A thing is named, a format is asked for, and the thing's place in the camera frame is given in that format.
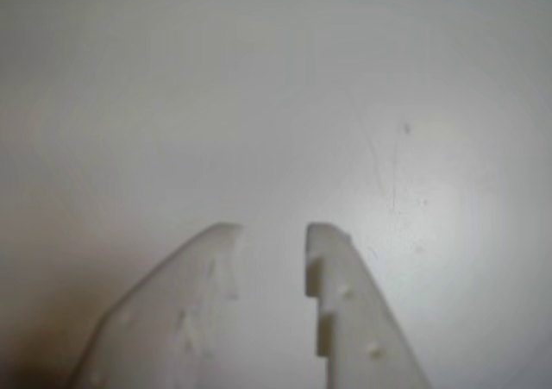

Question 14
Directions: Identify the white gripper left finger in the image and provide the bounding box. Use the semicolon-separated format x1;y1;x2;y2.
64;223;242;389

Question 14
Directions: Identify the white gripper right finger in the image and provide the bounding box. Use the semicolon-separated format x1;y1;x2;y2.
305;222;433;389

